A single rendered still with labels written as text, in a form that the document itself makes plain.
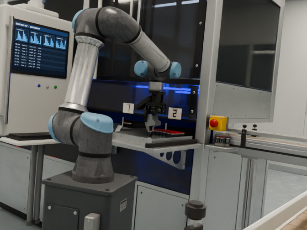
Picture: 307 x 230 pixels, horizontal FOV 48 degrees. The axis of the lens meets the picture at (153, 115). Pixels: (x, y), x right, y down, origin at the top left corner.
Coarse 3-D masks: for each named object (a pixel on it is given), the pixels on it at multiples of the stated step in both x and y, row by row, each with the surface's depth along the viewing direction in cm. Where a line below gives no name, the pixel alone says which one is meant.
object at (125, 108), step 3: (123, 105) 211; (126, 105) 209; (132, 105) 206; (123, 108) 211; (126, 108) 209; (132, 108) 206; (123, 111) 211; (126, 111) 209; (129, 111) 208; (132, 111) 206
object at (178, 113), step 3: (171, 108) 189; (174, 108) 188; (177, 108) 187; (171, 111) 189; (174, 111) 188; (177, 111) 187; (180, 111) 185; (168, 114) 190; (171, 114) 189; (174, 114) 188; (177, 114) 187; (180, 114) 185; (168, 117) 190; (171, 117) 189; (174, 117) 188; (177, 117) 186; (180, 117) 185
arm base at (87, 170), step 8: (80, 152) 121; (80, 160) 120; (88, 160) 119; (96, 160) 119; (104, 160) 120; (80, 168) 119; (88, 168) 118; (96, 168) 118; (104, 168) 120; (112, 168) 124; (72, 176) 121; (80, 176) 118; (88, 176) 117; (96, 176) 118; (104, 176) 119; (112, 176) 123
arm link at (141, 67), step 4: (136, 64) 164; (140, 64) 162; (144, 64) 161; (148, 64) 163; (136, 68) 164; (140, 68) 162; (144, 68) 161; (148, 68) 162; (152, 68) 161; (136, 72) 164; (140, 72) 162; (144, 72) 162; (148, 72) 162; (152, 72) 161; (140, 76) 167; (144, 76) 165; (148, 76) 165; (152, 76) 163
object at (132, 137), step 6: (114, 132) 167; (120, 132) 174; (126, 132) 177; (132, 132) 181; (138, 132) 185; (144, 132) 189; (114, 138) 167; (120, 138) 164; (126, 138) 162; (132, 138) 159; (138, 138) 157; (144, 138) 155; (162, 138) 159; (168, 138) 162; (174, 138) 166; (180, 138) 171; (186, 138) 175; (138, 144) 157; (144, 144) 155
